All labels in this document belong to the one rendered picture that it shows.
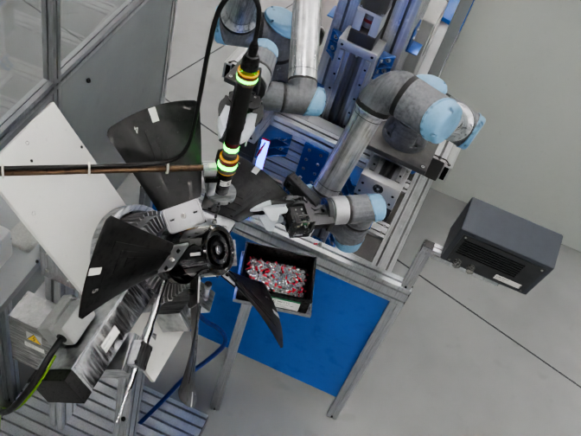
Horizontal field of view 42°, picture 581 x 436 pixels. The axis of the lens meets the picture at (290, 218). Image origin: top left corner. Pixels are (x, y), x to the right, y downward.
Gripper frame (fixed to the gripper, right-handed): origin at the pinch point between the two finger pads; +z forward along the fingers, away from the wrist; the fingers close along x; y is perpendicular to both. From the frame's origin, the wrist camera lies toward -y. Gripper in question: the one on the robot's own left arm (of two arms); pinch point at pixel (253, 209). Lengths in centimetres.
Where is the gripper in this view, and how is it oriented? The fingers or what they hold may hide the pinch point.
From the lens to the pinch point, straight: 190.7
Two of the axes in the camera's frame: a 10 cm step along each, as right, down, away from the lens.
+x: -2.4, 5.6, 7.9
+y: 2.5, 8.3, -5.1
